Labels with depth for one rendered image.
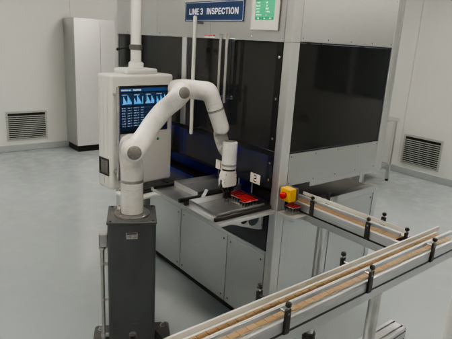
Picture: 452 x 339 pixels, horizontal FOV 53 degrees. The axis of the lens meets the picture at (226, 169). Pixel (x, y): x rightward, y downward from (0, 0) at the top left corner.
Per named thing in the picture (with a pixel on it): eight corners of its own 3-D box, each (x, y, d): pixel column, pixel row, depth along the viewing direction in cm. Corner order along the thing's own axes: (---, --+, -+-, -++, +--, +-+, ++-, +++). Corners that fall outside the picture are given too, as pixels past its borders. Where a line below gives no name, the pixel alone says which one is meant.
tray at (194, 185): (216, 178, 310) (216, 173, 309) (241, 189, 291) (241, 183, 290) (173, 185, 289) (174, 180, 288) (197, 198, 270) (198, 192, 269)
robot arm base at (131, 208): (113, 220, 235) (112, 186, 230) (114, 207, 253) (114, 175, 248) (150, 219, 239) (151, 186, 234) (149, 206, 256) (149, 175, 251)
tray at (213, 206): (235, 196, 278) (235, 190, 277) (264, 208, 258) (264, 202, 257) (188, 205, 257) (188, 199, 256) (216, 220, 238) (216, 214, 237)
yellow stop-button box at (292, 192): (288, 196, 256) (289, 184, 254) (297, 200, 251) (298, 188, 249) (278, 199, 252) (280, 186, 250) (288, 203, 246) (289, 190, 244)
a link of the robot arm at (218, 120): (202, 108, 253) (218, 157, 264) (210, 113, 239) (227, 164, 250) (216, 103, 255) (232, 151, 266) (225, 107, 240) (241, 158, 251)
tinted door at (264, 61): (227, 136, 285) (233, 39, 269) (276, 151, 253) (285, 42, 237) (227, 136, 284) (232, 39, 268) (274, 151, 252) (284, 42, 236)
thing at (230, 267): (201, 210, 494) (204, 131, 471) (360, 296, 341) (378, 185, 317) (116, 229, 433) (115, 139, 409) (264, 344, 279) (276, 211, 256)
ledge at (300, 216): (294, 210, 265) (294, 207, 264) (311, 217, 255) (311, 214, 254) (276, 214, 256) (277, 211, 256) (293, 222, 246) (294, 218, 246)
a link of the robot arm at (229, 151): (218, 161, 258) (224, 165, 250) (220, 138, 255) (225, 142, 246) (233, 161, 261) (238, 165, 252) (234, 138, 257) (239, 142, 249)
